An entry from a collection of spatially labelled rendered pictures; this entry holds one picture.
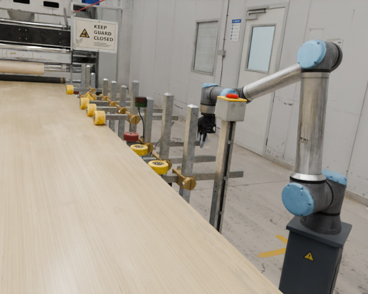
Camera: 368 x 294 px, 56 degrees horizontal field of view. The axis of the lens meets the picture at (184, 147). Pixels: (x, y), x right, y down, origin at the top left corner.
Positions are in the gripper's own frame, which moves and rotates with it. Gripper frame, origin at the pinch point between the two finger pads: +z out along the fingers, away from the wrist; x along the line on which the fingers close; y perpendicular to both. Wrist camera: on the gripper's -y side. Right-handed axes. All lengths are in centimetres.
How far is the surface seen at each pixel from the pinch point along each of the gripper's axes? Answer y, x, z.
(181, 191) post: -37, -55, 3
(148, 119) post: -35.5, -5.8, -17.1
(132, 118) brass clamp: -36.9, 16.5, -13.2
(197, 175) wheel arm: -29, -51, -2
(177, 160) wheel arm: -26.4, -26.5, -0.9
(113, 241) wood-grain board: -77, -102, -7
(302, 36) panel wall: 226, 175, -87
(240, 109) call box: -34, -84, -36
